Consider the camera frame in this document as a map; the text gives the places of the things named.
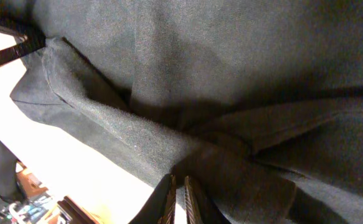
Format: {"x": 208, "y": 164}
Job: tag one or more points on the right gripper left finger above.
{"x": 160, "y": 206}

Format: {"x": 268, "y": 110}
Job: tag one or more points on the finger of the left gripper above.
{"x": 31, "y": 40}

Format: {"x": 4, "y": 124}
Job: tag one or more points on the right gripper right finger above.
{"x": 200, "y": 208}

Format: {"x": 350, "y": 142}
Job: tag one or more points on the black t-shirt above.
{"x": 260, "y": 101}

